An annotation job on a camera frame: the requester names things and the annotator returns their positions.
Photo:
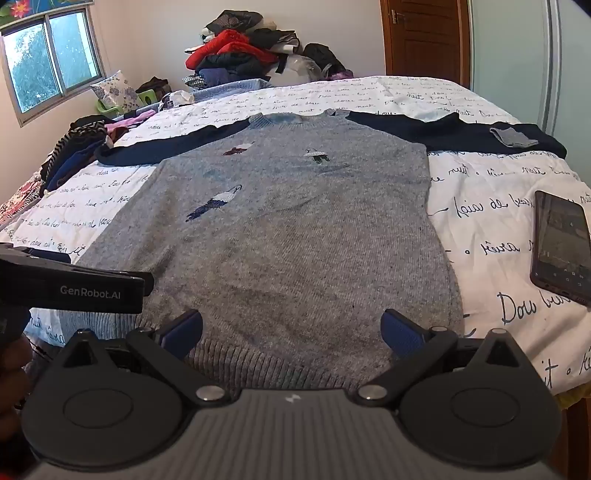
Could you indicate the floral pillow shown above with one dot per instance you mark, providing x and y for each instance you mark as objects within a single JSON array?
[{"x": 115, "y": 90}]

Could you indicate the person's left hand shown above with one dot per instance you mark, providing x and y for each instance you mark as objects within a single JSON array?
[{"x": 14, "y": 378}]

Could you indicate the dark blue cloth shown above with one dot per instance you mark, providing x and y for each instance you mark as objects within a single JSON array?
[{"x": 69, "y": 168}]

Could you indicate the brown wooden door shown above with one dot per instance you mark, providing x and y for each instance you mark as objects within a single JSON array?
[{"x": 425, "y": 37}]

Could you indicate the red floral fabric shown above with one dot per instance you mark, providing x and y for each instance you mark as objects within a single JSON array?
[{"x": 18, "y": 198}]

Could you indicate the black smartphone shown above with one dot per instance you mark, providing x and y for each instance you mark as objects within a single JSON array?
[{"x": 561, "y": 249}]

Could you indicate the frosted glass wardrobe door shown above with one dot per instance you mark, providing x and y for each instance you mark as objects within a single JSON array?
[
  {"x": 508, "y": 55},
  {"x": 575, "y": 69}
]

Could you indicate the white script-printed quilt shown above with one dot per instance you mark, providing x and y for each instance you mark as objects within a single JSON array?
[{"x": 489, "y": 203}]

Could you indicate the pile of clothes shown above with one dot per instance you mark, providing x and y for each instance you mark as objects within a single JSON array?
[{"x": 235, "y": 50}]

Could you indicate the floral window valance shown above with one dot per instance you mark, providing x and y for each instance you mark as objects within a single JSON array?
[{"x": 37, "y": 8}]

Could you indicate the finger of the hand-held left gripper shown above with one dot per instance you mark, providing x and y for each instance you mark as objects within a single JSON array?
[{"x": 138, "y": 285}]

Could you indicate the dark clothes at bed edge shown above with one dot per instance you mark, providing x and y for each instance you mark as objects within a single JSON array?
[{"x": 76, "y": 138}]

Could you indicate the sliding glass window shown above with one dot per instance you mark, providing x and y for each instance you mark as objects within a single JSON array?
[{"x": 51, "y": 60}]

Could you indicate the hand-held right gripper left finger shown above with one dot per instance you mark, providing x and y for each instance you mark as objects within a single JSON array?
[{"x": 184, "y": 333}]

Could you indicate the green plastic item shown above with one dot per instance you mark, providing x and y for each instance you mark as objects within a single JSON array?
[{"x": 147, "y": 98}]

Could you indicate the grey sweater with navy sleeves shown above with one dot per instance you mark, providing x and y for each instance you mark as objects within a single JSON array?
[{"x": 295, "y": 221}]

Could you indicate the wooden bed frame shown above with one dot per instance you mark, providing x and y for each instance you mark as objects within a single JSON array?
[{"x": 577, "y": 438}]

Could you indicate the clear plastic bag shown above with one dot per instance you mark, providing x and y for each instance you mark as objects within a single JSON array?
[{"x": 302, "y": 69}]

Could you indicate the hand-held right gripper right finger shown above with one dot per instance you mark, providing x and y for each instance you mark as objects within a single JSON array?
[{"x": 400, "y": 333}]

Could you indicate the white crumpled cloth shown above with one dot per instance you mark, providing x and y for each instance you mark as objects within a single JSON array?
[{"x": 180, "y": 98}]

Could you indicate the dark brown bag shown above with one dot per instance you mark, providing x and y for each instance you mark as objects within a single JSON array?
[{"x": 154, "y": 85}]

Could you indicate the pink cloth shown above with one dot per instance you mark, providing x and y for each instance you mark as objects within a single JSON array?
[{"x": 131, "y": 121}]

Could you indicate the light blue knitted blanket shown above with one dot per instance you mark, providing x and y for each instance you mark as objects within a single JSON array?
[{"x": 231, "y": 88}]

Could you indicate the purple cloth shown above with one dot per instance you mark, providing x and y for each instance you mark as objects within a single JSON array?
[{"x": 342, "y": 74}]

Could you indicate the black bag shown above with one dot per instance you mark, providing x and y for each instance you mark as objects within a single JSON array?
[{"x": 323, "y": 57}]

